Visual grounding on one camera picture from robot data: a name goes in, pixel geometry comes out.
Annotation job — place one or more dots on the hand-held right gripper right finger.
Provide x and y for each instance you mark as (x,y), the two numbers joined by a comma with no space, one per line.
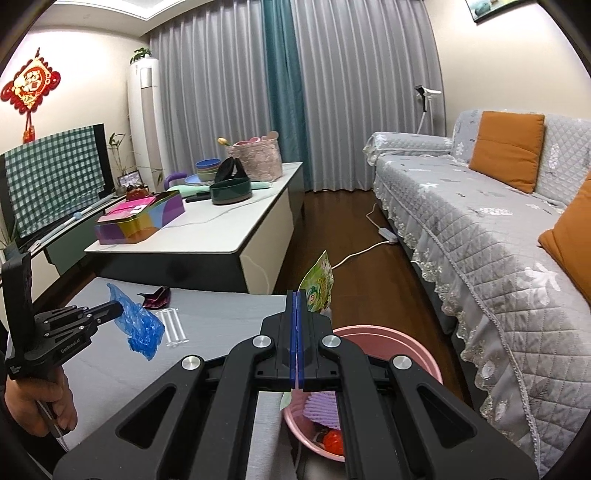
(364,383)

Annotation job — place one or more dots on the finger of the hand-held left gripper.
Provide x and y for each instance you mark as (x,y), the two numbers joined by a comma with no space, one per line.
(106,310)

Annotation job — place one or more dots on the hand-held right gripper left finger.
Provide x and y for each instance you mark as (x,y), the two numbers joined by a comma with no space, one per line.
(231,383)

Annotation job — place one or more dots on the blue plastic bag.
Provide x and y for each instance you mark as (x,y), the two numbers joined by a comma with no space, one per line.
(138,323)

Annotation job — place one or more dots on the pink plastic basin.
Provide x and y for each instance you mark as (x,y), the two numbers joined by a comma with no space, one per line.
(369,341)

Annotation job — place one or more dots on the purple foam fruit net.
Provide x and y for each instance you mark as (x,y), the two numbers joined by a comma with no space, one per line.
(318,408)

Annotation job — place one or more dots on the red plastic bag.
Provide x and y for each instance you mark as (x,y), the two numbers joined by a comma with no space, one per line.
(333,443)

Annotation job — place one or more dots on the green printed snack packet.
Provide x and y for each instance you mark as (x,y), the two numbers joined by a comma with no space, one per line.
(318,281)

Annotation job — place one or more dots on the person's left hand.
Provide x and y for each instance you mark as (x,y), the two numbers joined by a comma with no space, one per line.
(32,401)

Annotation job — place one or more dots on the black and red wrapper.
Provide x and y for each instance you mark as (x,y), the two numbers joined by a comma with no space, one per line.
(154,300)

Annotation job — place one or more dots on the clear plastic wrapper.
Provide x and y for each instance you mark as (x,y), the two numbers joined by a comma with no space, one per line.
(167,328)

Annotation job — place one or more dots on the white TV cabinet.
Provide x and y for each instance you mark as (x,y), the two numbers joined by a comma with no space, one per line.
(69,251)

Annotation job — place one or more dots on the clear plastic tube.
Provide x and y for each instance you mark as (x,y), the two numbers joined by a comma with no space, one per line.
(174,326)
(180,324)

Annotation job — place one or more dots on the potted green plant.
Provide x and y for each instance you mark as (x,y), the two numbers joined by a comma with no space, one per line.
(7,242)

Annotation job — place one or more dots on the white rod with blue tip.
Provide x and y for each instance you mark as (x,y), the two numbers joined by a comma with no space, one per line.
(78,214)

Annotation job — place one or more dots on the multicoloured rectangular box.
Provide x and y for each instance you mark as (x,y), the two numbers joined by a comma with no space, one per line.
(157,221)

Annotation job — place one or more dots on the pink flat box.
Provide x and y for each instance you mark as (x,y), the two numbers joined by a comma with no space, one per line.
(129,210)

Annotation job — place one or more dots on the brown teapot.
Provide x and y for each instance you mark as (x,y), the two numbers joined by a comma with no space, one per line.
(137,192)

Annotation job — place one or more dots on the white-topped coffee table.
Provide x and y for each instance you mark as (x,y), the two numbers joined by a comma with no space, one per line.
(207,230)

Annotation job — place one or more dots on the green checked cloth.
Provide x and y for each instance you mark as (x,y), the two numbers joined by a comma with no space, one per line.
(51,180)

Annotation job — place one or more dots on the purple curved object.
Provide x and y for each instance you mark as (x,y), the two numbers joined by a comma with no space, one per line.
(168,177)

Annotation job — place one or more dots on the white power strip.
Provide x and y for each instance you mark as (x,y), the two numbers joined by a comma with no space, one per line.
(388,234)

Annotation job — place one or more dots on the black television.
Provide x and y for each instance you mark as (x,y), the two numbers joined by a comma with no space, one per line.
(107,157)

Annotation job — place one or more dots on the lucky bamboo plant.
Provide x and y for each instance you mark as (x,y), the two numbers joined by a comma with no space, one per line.
(116,152)

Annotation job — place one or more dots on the dark green round tin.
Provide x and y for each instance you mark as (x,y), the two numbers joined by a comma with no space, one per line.
(231,191)

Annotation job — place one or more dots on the grey quilted sofa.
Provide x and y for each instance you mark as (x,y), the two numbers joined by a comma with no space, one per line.
(485,258)

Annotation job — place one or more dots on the stack of coloured bowls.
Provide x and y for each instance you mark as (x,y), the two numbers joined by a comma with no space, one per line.
(207,170)

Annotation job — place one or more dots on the black cap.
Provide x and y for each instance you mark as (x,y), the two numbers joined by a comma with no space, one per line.
(228,170)

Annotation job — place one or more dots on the white tower air conditioner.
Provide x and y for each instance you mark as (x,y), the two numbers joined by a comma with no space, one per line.
(147,120)

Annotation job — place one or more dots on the pink lace basket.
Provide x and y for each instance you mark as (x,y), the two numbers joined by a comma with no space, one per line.
(258,159)

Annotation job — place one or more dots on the orange cushion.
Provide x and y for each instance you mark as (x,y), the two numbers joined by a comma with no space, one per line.
(572,240)
(508,150)

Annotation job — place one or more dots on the small green plant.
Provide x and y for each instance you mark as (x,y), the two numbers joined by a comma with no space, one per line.
(141,55)

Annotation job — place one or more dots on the teal curtain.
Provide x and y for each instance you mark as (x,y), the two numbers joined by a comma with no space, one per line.
(286,83)

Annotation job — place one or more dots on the grey curtain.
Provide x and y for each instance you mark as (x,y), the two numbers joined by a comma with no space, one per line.
(369,92)

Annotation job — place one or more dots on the white floor stand lamp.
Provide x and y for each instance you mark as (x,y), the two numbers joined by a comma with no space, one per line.
(427,92)

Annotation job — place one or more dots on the small photo frame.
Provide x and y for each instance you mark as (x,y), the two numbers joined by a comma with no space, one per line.
(129,180)

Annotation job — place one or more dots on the red knot wall ornament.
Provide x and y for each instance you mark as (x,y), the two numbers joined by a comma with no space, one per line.
(30,85)

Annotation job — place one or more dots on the framed wall picture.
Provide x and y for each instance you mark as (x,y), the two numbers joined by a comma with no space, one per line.
(498,7)

